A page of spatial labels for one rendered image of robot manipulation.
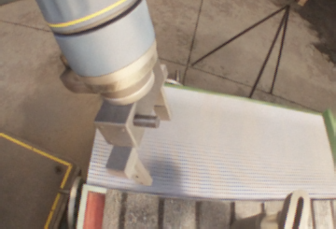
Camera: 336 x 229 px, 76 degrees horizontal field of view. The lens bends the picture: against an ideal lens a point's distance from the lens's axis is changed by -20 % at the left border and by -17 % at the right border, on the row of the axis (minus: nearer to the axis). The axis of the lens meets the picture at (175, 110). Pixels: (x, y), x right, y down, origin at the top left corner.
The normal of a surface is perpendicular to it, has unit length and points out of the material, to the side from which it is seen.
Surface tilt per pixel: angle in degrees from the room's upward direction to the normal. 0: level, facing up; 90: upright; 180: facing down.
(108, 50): 76
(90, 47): 82
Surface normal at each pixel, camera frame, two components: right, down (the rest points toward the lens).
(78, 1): 0.21, 0.71
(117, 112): -0.19, -0.65
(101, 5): 0.45, 0.61
